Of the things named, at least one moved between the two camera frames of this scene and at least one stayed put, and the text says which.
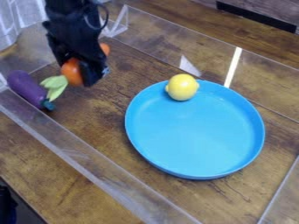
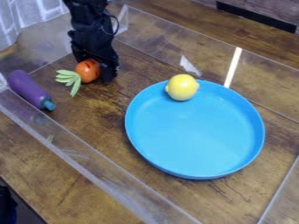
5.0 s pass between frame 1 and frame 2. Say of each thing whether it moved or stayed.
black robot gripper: moved
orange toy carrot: moved
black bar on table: stayed
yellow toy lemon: stayed
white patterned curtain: stayed
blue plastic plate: stayed
